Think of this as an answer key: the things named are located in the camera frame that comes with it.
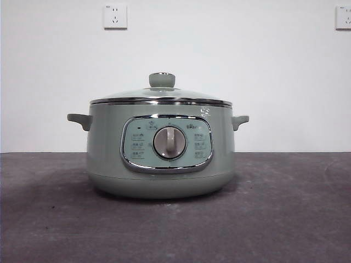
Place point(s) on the sage green electric pot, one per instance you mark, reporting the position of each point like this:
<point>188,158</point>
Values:
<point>109,153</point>

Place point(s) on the white wall socket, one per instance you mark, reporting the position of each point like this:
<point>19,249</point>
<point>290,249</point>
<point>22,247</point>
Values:
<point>115,16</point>
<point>344,17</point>

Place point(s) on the glass lid with green knob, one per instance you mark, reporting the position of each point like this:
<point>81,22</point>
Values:
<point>161,80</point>

